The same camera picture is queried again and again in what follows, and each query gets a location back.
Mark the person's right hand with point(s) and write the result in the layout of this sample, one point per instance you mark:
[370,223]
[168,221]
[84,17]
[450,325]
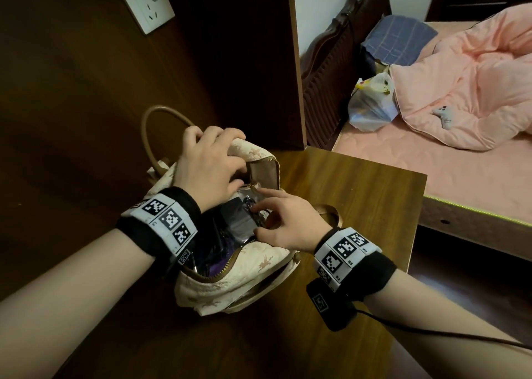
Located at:
[295,225]

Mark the clear plastic bag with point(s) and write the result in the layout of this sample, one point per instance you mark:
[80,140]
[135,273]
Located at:
[239,221]
[208,245]

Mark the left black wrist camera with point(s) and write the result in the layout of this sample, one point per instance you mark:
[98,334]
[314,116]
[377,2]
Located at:
[185,258]

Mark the left black marker wristband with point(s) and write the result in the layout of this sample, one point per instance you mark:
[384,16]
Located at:
[162,221]

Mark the pink bed sheet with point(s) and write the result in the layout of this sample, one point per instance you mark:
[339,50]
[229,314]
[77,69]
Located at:
[436,171]

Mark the dark wooden shelf cabinet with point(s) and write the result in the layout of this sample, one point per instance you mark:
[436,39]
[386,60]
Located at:
[249,58]

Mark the person's right forearm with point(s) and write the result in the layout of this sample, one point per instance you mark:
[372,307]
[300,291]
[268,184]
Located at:
[449,337]

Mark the right black marker wristband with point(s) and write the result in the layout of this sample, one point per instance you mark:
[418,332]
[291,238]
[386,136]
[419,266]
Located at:
[353,258]

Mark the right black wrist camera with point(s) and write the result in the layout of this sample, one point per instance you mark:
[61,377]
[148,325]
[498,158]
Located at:
[330,306]

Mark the dark wooden bed rail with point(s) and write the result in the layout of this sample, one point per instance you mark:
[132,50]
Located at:
[469,229]

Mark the dark carved bed headboard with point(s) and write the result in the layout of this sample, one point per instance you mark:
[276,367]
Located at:
[328,79]

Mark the translucent plastic shopping bag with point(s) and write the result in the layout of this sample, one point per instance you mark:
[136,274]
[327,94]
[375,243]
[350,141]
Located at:
[372,104]

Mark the person's left forearm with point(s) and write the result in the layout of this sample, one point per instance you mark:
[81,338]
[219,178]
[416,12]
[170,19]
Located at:
[70,299]

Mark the black marker wristband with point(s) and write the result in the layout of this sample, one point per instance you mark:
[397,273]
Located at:
[162,221]
[353,258]

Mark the white wall socket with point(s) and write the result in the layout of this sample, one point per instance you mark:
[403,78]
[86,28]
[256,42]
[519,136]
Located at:
[145,0]

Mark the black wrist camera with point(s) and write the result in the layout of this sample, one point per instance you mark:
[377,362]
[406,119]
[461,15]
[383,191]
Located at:
[185,258]
[330,306]

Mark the pink quilt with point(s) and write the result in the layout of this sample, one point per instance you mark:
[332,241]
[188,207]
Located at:
[469,79]

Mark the blue checkered pillow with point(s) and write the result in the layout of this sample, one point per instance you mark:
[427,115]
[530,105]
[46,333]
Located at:
[399,38]

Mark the cream patterned backpack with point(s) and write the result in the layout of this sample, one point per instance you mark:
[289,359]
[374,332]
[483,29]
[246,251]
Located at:
[249,262]

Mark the person's left hand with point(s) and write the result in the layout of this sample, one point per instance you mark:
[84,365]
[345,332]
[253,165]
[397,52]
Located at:
[208,171]

